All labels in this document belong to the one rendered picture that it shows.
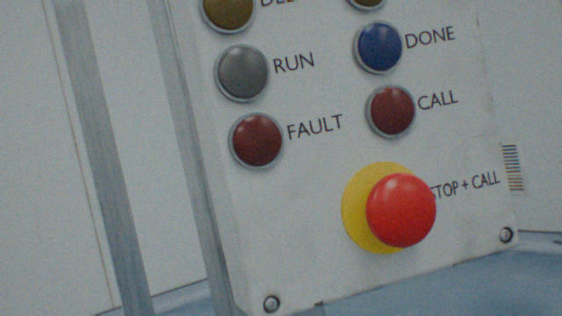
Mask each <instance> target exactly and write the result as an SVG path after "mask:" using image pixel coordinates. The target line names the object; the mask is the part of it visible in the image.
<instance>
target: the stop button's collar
mask: <svg viewBox="0 0 562 316"><path fill-rule="evenodd" d="M398 172H400V173H410V174H414V175H415V173H414V172H413V171H412V170H411V169H409V168H408V167H406V166H404V165H402V164H400V163H397V162H387V161H381V162H373V163H370V164H367V165H365V166H364V167H362V168H360V170H358V171H357V172H356V173H355V174H354V175H353V176H352V177H351V178H350V180H349V181H348V183H347V185H346V186H345V189H344V191H343V194H342V201H341V217H342V223H343V227H344V229H345V231H346V233H347V235H348V236H349V237H350V238H351V240H352V241H353V242H354V243H355V244H356V245H357V246H359V247H360V248H363V249H365V250H367V251H370V252H372V253H376V254H392V253H396V252H399V251H401V250H402V249H404V248H397V247H389V246H387V245H385V244H383V243H382V242H380V241H379V240H378V239H377V238H376V237H375V236H374V235H373V234H372V232H371V230H370V228H369V227H368V224H367V221H366V217H365V205H366V201H367V197H368V196H369V193H370V191H371V189H372V187H373V186H374V185H375V184H376V182H377V181H379V180H380V179H381V178H383V177H384V176H387V175H390V174H392V173H398ZM487 174H488V179H489V184H490V185H491V184H494V183H491V180H490V175H489V172H487ZM476 176H477V177H479V176H478V175H475V176H474V177H473V178H472V185H473V186H474V188H477V189H478V188H480V187H483V183H486V184H487V185H489V184H488V182H487V180H486V178H485V176H484V174H483V173H482V180H481V186H480V185H479V186H478V187H476V186H475V185H474V181H473V180H474V178H475V177H476ZM483 177H484V179H485V181H483ZM454 183H456V184H457V186H456V187H454ZM446 184H448V185H449V186H450V184H449V183H445V184H444V185H443V194H444V195H445V196H447V197H448V196H450V195H451V193H452V188H451V186H450V194H449V195H447V194H446V193H445V191H444V186H445V185H446ZM440 186H442V185H441V184H439V185H436V186H434V187H431V188H430V189H431V190H432V189H434V188H436V187H437V191H438V196H439V198H441V197H440V191H439V187H440ZM452 187H453V191H454V195H456V192H455V189H456V188H457V187H458V182H457V181H452Z"/></svg>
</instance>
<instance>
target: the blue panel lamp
mask: <svg viewBox="0 0 562 316"><path fill-rule="evenodd" d="M357 51H358V53H359V56H360V58H361V60H362V61H363V63H364V64H365V65H366V66H367V67H369V68H371V69H374V70H377V71H385V70H388V69H390V68H392V67H393V66H394V65H395V64H396V63H397V62H398V60H399V58H400V56H401V53H402V43H401V39H400V36H399V34H398V33H397V32H396V31H395V30H394V29H393V28H392V27H391V26H389V25H386V24H383V23H374V24H370V25H368V26H366V27H365V28H364V29H363V30H362V32H361V34H360V36H359V38H358V42H357Z"/></svg>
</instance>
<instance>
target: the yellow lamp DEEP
mask: <svg viewBox="0 0 562 316"><path fill-rule="evenodd" d="M203 6H204V10H205V14H206V16H207V17H208V19H209V20H210V21H211V22H212V23H213V24H214V25H216V26H217V27H219V28H220V29H222V30H228V31H231V30H236V29H239V28H241V27H243V26H244V25H246V24H247V23H248V21H249V20H250V18H251V16H252V12H253V6H254V5H253V0H203Z"/></svg>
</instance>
